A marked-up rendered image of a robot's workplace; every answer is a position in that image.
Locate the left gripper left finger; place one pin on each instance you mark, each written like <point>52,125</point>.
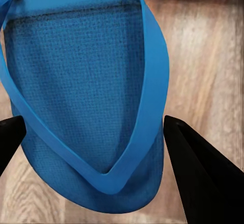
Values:
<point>12,132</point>

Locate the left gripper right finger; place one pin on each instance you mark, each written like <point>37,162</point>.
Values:
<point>211,187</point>

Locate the sandal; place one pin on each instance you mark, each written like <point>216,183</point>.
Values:
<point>90,79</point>

